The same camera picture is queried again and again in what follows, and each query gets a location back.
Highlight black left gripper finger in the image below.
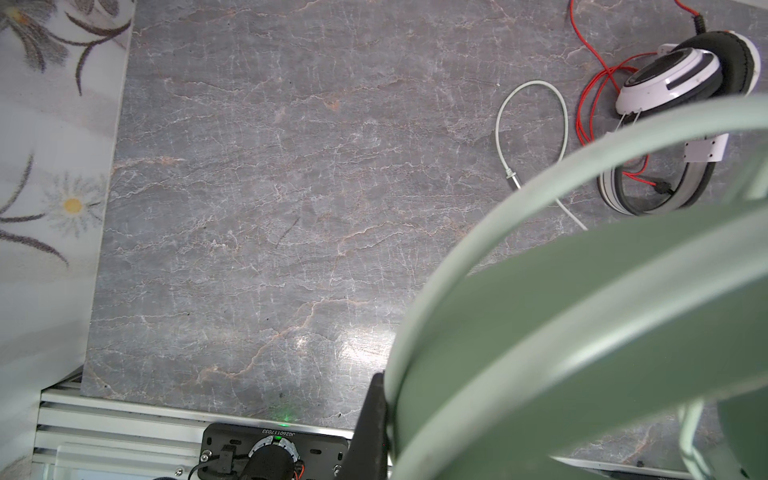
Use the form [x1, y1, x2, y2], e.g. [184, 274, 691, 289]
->
[337, 372, 388, 480]

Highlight mint green headphones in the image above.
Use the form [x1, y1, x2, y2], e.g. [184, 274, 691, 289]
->
[384, 95, 767, 479]

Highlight white black headphones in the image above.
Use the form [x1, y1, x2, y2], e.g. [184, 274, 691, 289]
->
[597, 31, 761, 216]

